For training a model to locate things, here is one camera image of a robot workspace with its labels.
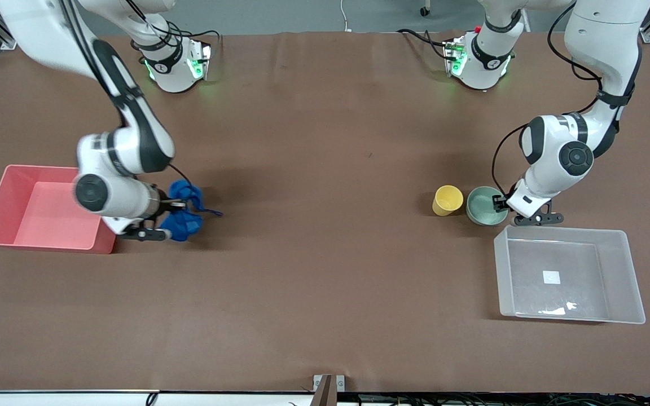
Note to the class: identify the blue cloth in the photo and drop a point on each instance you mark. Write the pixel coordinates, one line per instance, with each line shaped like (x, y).
(184, 226)

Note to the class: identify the pale green bowl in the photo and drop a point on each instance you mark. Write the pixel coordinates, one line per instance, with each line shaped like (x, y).
(480, 208)

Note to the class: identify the yellow cup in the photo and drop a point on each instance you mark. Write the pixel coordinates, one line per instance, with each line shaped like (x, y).
(447, 200)

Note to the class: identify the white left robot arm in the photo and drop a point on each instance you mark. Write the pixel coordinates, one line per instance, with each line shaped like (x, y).
(601, 45)

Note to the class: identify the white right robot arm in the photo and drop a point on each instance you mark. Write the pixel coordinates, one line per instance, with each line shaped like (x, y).
(133, 146)

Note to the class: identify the pink plastic bin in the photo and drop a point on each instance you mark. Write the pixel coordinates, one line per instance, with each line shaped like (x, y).
(48, 214)

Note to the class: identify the white square label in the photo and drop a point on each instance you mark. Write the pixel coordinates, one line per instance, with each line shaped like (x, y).
(551, 277)

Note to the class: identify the clear plastic bin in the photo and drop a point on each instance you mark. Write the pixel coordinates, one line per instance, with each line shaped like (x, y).
(618, 282)

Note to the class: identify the brown table cover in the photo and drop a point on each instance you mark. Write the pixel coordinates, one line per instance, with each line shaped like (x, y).
(325, 169)

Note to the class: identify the white table edge rail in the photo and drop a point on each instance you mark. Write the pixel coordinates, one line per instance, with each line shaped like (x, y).
(77, 399)

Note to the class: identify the metal table edge bracket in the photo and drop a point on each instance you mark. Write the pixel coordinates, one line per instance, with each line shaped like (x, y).
(325, 392)

